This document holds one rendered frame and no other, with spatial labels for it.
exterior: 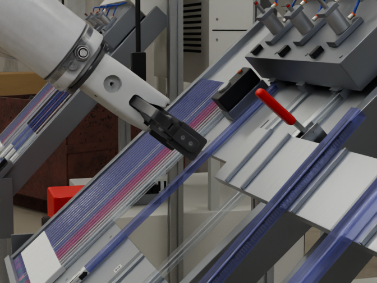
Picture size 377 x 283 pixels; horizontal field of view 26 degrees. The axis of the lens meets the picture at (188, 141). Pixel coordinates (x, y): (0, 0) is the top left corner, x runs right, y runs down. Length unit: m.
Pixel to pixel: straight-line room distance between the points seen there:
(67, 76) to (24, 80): 6.12
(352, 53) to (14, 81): 6.10
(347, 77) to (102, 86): 0.31
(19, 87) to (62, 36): 6.12
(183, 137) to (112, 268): 0.31
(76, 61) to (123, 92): 0.06
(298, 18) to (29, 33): 0.41
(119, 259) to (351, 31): 0.46
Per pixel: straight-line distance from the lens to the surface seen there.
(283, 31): 1.28
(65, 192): 1.97
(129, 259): 1.18
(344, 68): 1.03
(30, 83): 7.09
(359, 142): 1.00
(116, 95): 0.95
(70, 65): 0.95
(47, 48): 0.94
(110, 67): 0.95
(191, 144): 0.97
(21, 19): 0.94
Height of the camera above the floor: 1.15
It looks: 7 degrees down
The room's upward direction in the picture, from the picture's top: straight up
